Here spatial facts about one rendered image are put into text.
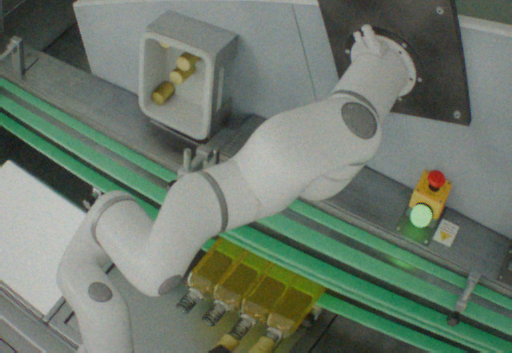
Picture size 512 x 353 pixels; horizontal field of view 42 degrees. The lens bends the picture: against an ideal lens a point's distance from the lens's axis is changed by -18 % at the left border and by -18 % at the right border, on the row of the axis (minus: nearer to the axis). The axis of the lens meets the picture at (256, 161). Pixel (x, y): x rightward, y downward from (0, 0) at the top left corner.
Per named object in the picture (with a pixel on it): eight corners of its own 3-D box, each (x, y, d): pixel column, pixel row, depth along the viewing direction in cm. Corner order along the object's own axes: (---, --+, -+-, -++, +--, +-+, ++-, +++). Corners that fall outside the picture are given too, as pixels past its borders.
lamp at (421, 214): (411, 214, 141) (405, 224, 139) (416, 198, 138) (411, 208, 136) (429, 223, 140) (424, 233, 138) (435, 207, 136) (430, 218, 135)
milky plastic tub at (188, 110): (161, 88, 168) (138, 111, 162) (165, 9, 152) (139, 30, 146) (229, 119, 163) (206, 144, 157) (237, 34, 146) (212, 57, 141)
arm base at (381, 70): (335, 22, 129) (296, 67, 119) (395, 18, 121) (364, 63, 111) (368, 94, 136) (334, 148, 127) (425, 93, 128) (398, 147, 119)
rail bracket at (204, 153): (199, 185, 159) (165, 225, 151) (201, 124, 147) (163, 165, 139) (212, 192, 158) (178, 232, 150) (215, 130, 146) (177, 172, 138)
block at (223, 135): (218, 157, 162) (199, 179, 158) (220, 123, 155) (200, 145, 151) (233, 165, 161) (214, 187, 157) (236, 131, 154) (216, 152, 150)
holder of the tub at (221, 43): (163, 105, 172) (143, 126, 167) (168, 9, 152) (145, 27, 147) (229, 136, 167) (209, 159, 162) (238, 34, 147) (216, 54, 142)
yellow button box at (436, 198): (418, 191, 147) (404, 215, 142) (426, 164, 142) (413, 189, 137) (445, 204, 145) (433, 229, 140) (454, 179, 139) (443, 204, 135)
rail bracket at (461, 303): (466, 274, 135) (441, 323, 127) (477, 251, 130) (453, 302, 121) (480, 281, 134) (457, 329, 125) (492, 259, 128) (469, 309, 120)
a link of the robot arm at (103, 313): (185, 339, 109) (133, 280, 119) (188, 241, 97) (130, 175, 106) (100, 369, 101) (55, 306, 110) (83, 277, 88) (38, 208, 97)
